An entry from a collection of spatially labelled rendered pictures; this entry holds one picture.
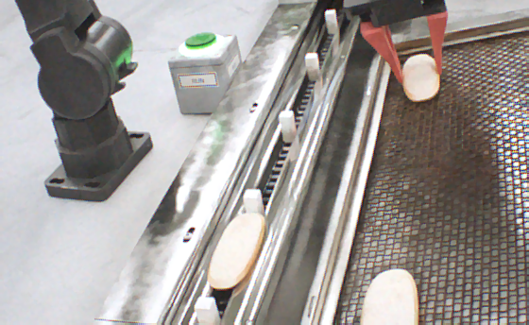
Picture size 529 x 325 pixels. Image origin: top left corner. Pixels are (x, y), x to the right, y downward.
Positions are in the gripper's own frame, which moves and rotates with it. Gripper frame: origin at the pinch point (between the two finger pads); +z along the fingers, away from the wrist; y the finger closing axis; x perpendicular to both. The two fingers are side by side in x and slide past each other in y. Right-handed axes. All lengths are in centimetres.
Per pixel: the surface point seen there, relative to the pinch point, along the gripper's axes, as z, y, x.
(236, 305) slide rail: 3.9, -16.2, -26.0
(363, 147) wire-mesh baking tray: 1.0, -5.9, -11.2
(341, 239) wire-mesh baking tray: 1.1, -7.3, -23.8
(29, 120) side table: 1, -53, 15
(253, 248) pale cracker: 3.2, -15.5, -20.0
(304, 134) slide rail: 3.9, -13.0, -1.0
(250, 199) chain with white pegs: 1.9, -16.1, -14.4
